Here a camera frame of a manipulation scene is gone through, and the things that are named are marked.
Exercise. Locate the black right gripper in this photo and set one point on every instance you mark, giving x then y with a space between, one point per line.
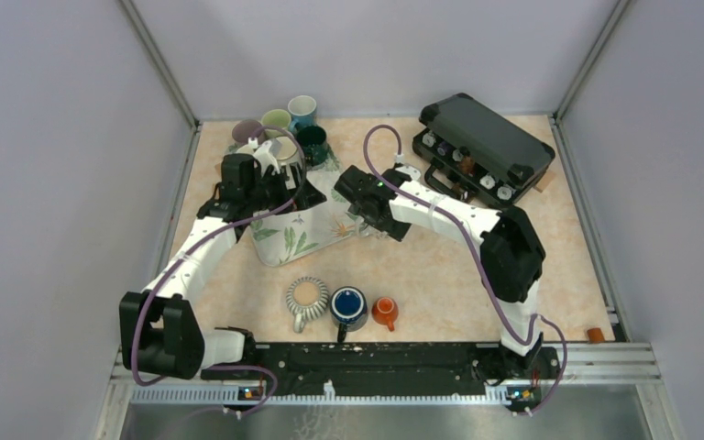
396 230

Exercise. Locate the white ribbed mug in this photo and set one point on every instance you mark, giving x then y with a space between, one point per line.
291 158

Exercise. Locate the striped grey white mug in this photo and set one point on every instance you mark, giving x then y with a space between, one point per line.
307 300

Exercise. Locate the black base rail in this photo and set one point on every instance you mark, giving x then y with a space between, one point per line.
388 369

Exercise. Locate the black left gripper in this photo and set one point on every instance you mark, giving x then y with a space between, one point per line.
285 202

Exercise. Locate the small orange mug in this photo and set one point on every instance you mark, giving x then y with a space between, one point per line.
385 312

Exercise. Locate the lilac purple mug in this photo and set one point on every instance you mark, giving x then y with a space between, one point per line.
245 130

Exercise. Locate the black poker chip case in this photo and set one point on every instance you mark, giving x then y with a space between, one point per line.
475 153

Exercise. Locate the light blue mug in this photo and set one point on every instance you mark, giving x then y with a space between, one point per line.
303 109

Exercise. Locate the small brown cylinder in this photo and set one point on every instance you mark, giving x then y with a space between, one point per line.
595 335

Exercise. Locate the navy blue mug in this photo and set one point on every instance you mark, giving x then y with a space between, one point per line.
349 311

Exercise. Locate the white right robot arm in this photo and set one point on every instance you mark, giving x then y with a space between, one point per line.
503 243

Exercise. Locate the white floral tray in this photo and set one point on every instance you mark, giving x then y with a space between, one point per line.
285 237

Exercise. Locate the light green mug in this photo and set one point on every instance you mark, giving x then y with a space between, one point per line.
280 118

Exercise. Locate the clear floral glass jar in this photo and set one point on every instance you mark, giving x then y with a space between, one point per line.
362 229

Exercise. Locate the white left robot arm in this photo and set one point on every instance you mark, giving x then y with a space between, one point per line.
160 335

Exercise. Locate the dark green mug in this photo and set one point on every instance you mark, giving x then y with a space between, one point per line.
313 140

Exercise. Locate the wooden block behind case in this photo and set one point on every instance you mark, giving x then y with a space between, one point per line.
546 179

